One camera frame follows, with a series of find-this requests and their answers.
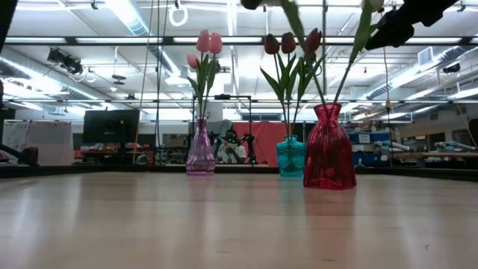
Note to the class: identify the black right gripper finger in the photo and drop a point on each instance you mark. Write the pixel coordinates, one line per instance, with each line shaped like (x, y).
(388, 18)
(388, 37)

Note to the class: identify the dark red artificial tulip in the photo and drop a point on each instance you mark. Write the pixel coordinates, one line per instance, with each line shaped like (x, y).
(313, 39)
(288, 42)
(271, 44)

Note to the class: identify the teal glass vase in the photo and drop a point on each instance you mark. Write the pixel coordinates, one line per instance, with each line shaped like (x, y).
(291, 158)

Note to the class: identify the purple ribbed glass vase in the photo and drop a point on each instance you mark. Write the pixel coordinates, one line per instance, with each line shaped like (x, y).
(200, 158)

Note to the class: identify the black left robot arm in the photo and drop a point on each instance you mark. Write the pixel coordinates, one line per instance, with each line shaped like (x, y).
(5, 22)

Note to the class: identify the black background robot arm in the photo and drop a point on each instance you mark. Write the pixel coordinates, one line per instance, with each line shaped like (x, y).
(251, 140)

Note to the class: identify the red ribbed glass vase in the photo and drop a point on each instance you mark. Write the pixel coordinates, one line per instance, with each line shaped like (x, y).
(329, 157)

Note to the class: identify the black overhead bar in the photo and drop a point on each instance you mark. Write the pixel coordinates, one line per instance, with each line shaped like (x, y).
(168, 40)

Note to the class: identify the blue storage bins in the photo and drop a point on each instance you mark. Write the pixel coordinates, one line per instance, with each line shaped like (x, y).
(373, 158)

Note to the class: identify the background wooden table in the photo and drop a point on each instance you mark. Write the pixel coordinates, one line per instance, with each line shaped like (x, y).
(448, 154)

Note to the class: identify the red cloth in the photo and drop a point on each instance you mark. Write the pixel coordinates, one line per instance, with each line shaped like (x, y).
(267, 143)

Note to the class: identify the person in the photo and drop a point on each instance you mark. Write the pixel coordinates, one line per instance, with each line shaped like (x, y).
(231, 155)

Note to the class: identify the black monitor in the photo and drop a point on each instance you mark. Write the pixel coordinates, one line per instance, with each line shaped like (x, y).
(112, 127)

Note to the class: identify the white partition board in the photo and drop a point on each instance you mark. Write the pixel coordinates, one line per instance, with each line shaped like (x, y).
(45, 140)

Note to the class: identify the black chair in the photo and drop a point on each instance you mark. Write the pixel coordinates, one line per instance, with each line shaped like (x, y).
(30, 155)

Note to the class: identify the black metal frame stand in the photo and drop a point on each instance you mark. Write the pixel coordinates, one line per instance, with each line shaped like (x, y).
(228, 97)

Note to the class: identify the black table frame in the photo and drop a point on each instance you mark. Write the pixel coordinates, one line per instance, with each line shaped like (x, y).
(411, 173)

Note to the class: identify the black long ceiling camera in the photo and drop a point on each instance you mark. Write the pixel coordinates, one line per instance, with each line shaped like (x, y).
(65, 61)

